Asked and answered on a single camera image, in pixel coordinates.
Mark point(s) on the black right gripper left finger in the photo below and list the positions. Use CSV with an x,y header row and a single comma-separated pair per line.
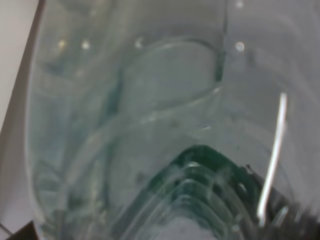
x,y
27,232

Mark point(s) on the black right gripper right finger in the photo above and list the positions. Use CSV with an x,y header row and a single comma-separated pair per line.
x,y
285,220

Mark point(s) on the clear bottle green label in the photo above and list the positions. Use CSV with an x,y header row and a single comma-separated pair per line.
x,y
171,119

